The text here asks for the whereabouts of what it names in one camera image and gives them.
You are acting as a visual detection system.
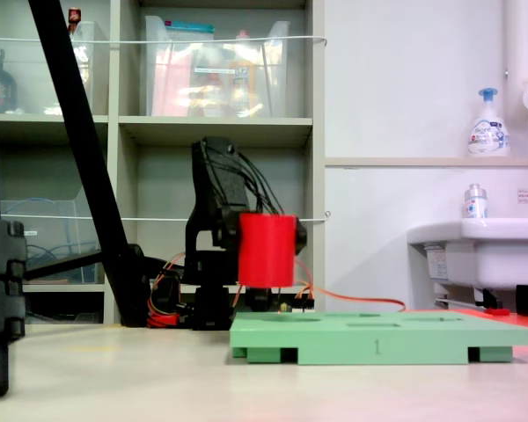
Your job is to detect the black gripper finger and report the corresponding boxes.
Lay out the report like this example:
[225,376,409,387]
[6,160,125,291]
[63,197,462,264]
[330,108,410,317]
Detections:
[295,218,309,257]
[223,210,241,249]

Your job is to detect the red cylinder block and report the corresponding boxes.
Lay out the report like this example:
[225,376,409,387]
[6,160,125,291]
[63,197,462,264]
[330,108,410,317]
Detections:
[237,213,298,287]

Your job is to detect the small circuit board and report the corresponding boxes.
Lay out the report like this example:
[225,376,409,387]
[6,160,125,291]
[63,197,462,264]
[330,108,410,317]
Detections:
[279,294,316,314]

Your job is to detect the grey shelf unit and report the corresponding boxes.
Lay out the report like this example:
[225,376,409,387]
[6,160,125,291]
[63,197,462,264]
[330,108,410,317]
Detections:
[0,0,326,326]

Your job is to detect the green shape sorter board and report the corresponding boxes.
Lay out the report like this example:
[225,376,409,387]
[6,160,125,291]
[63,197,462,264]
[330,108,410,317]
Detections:
[229,310,528,366]

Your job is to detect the white sink label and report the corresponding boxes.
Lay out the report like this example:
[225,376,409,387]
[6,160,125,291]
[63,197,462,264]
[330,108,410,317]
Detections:
[424,245,449,280]

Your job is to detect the wide clear storage bin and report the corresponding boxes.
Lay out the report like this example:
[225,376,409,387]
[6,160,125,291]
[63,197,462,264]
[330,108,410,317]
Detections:
[143,15,291,119]

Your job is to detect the orange spray bottle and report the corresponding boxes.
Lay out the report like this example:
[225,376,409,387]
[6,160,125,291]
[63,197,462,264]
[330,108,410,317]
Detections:
[227,29,260,118]

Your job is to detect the black tripod leg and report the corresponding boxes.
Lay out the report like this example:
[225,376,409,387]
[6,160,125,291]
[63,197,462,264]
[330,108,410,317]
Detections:
[27,0,153,329]
[0,0,27,399]

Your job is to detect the thin black tripod brace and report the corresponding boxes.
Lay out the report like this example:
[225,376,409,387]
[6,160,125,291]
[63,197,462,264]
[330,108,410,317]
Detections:
[24,250,137,282]

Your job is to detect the small silver capped bottle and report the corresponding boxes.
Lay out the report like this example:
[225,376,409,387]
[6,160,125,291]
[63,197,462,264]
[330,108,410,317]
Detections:
[463,183,488,220]

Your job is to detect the clear file box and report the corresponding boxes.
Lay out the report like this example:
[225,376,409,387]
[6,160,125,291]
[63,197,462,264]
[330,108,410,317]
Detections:
[0,200,101,285]

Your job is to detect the white sink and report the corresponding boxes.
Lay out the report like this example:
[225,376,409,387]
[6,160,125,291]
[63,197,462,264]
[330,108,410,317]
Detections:
[407,217,528,291]

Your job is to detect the blue topped zip bag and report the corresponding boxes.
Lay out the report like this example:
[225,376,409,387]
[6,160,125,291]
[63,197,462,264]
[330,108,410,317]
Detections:
[165,19,216,67]

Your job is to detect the white soap pump bottle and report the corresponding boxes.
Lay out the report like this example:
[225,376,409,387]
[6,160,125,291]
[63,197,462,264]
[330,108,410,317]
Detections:
[467,87,511,158]

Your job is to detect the narrow clear plastic container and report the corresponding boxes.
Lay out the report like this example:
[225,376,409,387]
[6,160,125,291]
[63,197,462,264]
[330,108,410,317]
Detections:
[70,20,109,116]

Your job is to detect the red capped bottle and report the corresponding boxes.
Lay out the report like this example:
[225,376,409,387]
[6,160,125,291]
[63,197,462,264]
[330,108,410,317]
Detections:
[67,7,92,84]

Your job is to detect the dark round bottle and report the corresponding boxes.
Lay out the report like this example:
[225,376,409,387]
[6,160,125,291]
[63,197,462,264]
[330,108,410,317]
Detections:
[0,47,18,114]

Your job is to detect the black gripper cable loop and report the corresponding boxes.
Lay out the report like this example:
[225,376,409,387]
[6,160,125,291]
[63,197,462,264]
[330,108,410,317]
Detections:
[226,147,288,217]

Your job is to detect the white shelf guard wire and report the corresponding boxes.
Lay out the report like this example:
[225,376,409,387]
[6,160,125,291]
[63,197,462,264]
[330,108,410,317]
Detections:
[0,210,332,222]
[0,35,328,46]

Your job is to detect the orange jumper wire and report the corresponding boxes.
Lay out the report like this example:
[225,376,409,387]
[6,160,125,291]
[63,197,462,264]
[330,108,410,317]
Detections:
[293,257,408,314]

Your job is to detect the red base mount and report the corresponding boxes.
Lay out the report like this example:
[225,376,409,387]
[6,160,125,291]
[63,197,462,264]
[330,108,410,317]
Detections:
[147,310,180,329]

